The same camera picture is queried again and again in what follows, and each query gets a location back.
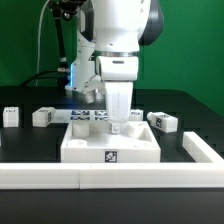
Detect black cable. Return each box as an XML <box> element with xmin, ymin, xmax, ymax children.
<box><xmin>19</xmin><ymin>69</ymin><xmax>68</xmax><ymax>88</ymax></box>

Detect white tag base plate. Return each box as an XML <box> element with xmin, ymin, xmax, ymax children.
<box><xmin>49</xmin><ymin>109</ymin><xmax>130</xmax><ymax>124</ymax></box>

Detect white cable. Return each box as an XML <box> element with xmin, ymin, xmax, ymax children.
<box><xmin>35</xmin><ymin>0</ymin><xmax>51</xmax><ymax>88</ymax></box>

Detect white square tabletop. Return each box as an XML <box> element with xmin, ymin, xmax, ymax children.
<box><xmin>61</xmin><ymin>120</ymin><xmax>161</xmax><ymax>163</ymax></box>

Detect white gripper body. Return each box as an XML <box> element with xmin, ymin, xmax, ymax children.
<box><xmin>96</xmin><ymin>56</ymin><xmax>138</xmax><ymax>121</ymax></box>

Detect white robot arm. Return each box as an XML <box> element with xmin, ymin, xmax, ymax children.
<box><xmin>66</xmin><ymin>0</ymin><xmax>164</xmax><ymax>134</ymax></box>

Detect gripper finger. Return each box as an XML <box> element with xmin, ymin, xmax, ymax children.
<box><xmin>111</xmin><ymin>122</ymin><xmax>121</xmax><ymax>134</ymax></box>

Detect white U-shaped fence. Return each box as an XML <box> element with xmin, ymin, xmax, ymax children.
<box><xmin>0</xmin><ymin>132</ymin><xmax>224</xmax><ymax>189</ymax></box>

